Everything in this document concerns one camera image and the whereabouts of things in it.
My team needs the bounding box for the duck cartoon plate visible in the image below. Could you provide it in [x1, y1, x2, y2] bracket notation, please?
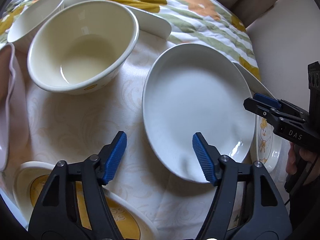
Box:
[233, 62, 281, 173]

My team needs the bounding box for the plain white plate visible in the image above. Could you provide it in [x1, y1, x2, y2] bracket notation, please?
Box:
[142, 43, 255, 184]

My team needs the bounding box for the pink square handled bowl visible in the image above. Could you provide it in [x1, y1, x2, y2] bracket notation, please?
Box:
[1, 43, 29, 171]

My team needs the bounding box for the cream round bowl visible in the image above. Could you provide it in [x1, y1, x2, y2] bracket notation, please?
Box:
[27, 0, 139, 95]

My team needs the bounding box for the white ribbed bowl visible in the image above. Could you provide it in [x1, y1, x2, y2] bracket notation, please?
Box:
[7, 0, 64, 54]

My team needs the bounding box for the person right hand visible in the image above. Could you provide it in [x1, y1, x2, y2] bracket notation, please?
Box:
[286, 142, 319, 178]

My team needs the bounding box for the cream floral tablecloth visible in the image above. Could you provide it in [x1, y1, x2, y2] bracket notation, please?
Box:
[1, 32, 215, 239]

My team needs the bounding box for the floral striped quilt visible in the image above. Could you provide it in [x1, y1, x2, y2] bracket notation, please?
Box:
[1, 0, 260, 79]

